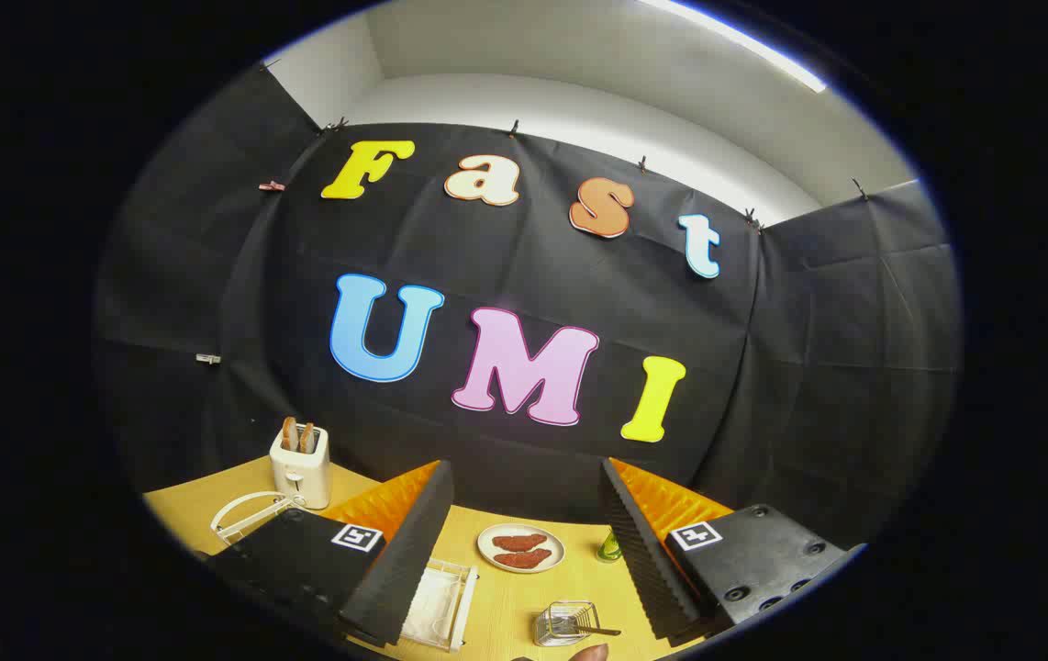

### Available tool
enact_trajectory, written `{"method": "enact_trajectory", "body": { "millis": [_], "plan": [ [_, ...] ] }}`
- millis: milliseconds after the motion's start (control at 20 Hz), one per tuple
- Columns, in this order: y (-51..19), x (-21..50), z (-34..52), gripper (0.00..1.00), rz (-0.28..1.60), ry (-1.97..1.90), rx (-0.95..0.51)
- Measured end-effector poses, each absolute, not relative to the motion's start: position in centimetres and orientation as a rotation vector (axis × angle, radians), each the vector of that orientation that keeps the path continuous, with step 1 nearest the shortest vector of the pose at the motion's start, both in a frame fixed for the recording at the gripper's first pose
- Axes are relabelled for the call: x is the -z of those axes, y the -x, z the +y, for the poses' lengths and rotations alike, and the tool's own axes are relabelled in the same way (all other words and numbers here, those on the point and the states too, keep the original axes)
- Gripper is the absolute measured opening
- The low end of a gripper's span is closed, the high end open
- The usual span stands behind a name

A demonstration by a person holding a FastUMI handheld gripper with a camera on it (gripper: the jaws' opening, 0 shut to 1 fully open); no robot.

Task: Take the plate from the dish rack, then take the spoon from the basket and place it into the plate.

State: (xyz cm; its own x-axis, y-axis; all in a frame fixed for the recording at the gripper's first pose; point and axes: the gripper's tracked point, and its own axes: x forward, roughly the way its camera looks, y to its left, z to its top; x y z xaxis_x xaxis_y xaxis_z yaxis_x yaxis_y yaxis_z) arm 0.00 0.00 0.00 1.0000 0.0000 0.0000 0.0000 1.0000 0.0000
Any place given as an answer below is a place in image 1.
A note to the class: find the brown toast slice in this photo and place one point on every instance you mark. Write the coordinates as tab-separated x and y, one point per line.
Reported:
306	438
289	433

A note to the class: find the red meat piece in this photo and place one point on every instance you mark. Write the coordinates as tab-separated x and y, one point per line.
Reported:
518	542
522	558

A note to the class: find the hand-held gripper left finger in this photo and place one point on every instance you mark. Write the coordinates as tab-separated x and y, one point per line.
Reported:
405	560

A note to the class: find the green label drink bottle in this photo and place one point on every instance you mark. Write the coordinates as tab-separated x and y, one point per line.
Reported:
609	549

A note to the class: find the white round plate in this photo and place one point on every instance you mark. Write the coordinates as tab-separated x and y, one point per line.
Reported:
557	551

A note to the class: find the pink clothes peg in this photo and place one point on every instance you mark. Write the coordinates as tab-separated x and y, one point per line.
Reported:
272	186

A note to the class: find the white toaster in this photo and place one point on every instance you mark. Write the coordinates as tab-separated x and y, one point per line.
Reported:
302	473

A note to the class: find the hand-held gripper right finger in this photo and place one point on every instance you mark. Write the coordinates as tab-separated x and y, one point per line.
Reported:
639	560

